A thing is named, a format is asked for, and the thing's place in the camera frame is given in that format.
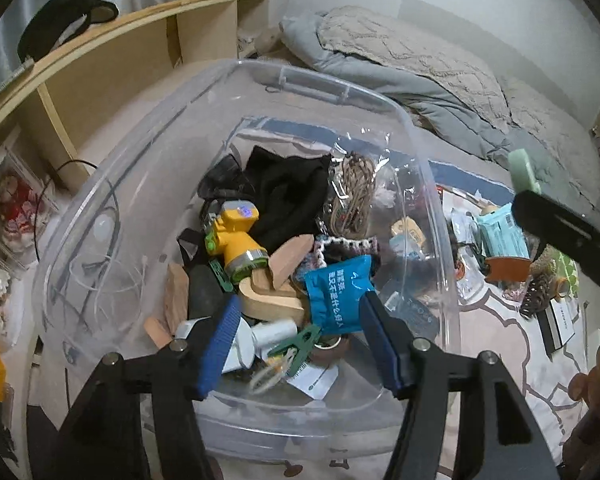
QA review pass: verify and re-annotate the grey comforter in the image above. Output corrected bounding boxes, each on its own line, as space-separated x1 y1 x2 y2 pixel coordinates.
279 6 600 233

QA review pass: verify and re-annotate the black cap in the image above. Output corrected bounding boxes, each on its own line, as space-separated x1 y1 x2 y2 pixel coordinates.
17 0 120 61

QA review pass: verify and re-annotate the beige quilted pillow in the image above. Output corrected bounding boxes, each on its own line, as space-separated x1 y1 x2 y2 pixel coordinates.
317 6 512 131
500 77 600 211

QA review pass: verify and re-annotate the white label card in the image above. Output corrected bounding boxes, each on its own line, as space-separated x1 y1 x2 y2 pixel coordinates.
285 360 341 401

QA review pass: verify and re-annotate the dark grey oval object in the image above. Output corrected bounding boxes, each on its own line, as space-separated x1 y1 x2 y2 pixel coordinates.
187 262 228 321

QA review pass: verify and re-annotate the blue packet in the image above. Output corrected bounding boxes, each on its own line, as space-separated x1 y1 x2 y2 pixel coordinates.
304 255 376 336

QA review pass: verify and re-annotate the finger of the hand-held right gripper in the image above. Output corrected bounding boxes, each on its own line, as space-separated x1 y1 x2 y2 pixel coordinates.
511 189 600 318

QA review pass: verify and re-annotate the small brown wooden block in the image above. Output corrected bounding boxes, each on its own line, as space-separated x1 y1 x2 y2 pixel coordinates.
145 316 173 351

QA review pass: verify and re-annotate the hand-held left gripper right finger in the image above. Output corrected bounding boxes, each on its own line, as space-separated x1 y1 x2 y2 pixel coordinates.
357 290 563 480

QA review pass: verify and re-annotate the clear plastic packet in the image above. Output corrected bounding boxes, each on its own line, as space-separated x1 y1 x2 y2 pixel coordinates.
442 195 481 256

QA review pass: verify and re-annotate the light curved wooden block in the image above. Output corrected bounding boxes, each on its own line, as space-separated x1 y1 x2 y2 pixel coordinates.
237 267 308 323

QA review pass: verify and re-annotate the brown tape roll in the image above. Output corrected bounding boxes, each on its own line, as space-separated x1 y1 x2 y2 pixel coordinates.
310 335 353 363

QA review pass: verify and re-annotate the green clothespin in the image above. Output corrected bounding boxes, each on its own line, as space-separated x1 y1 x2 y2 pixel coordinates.
267 325 322 378

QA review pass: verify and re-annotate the white box with black edges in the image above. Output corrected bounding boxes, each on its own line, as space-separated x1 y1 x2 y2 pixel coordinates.
536 300 588 358

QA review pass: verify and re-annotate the doll in red dress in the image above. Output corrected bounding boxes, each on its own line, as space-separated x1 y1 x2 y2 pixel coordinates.
0 172 43 246

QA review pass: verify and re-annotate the crochet coaster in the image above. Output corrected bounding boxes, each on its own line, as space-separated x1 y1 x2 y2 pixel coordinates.
312 235 378 271

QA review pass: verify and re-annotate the wooden shelf unit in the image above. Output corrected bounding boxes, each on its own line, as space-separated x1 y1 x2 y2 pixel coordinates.
0 0 272 181

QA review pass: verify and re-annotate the black cable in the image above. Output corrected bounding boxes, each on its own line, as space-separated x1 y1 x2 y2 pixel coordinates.
32 159 101 261

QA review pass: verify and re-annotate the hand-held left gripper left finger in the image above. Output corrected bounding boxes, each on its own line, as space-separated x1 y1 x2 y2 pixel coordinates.
32 294 246 480

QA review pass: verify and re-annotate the mint green round case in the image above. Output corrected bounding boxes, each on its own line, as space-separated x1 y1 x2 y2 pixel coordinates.
508 148 543 195

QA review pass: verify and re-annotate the wooden wedge block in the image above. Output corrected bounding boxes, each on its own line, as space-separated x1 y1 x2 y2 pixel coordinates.
269 234 315 288

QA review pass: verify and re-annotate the clear doll display case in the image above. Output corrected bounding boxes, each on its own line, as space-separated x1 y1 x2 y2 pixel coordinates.
0 130 61 268

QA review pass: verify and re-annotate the teal face mask pack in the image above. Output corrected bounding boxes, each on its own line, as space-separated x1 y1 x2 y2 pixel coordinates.
472 203 528 261

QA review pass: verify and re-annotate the clear plastic storage bin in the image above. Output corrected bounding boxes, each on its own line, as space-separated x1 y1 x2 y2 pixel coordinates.
31 58 463 463

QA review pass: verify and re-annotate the white headboard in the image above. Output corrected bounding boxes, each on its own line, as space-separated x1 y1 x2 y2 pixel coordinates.
399 0 481 36

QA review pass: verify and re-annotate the yellow flashlight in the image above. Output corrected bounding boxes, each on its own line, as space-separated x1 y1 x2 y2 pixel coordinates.
203 200 270 282

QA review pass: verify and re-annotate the brown cord bundle in bag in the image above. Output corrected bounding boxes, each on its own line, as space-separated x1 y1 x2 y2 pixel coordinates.
325 132 396 241

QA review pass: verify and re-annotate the brown leather wallet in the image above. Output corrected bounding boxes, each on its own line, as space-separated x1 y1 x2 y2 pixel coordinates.
482 255 531 278

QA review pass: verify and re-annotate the white roll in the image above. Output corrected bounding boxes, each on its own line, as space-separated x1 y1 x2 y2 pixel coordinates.
250 320 298 356

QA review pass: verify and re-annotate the green wet wipes pack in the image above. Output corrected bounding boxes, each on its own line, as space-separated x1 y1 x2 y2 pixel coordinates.
555 255 581 296

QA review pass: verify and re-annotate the black cloth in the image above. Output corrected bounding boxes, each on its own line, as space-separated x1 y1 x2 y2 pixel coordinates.
242 146 333 253

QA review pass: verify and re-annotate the small yellow box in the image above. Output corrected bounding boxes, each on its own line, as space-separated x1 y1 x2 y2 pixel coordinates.
391 217 426 253

